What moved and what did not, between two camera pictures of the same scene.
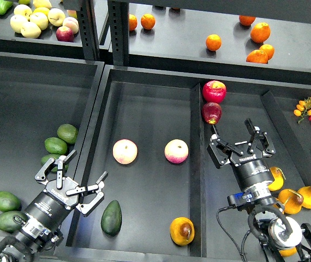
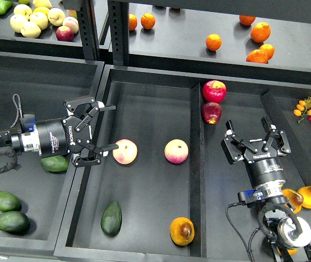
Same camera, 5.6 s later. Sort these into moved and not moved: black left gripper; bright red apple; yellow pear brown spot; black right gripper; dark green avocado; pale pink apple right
Moved: black left gripper; black right gripper
Not moved: dark green avocado; bright red apple; pale pink apple right; yellow pear brown spot
